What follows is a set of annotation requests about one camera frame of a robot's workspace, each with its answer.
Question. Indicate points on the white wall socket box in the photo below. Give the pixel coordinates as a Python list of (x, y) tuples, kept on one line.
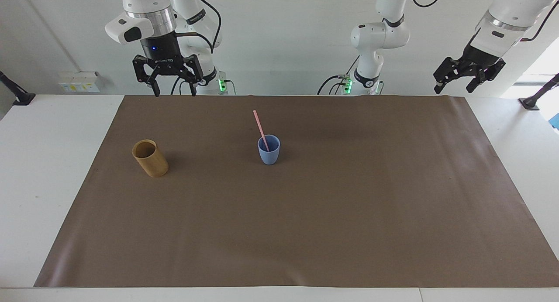
[(79, 82)]

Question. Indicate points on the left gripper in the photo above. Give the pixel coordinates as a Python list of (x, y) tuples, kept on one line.
[(479, 56)]

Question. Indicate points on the black stand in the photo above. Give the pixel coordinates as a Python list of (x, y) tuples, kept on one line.
[(13, 92), (536, 97)]

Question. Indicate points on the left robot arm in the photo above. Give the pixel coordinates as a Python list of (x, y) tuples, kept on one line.
[(377, 36)]

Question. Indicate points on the bamboo cup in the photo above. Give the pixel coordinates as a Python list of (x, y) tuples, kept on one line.
[(151, 159)]

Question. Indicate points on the blue cup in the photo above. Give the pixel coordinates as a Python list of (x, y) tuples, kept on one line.
[(269, 154)]

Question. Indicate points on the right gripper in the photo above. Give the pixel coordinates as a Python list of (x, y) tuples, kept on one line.
[(160, 46)]

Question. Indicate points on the pink straw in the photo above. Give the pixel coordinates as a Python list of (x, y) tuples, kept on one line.
[(260, 125)]

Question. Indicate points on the blue object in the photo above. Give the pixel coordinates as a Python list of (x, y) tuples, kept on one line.
[(556, 121)]

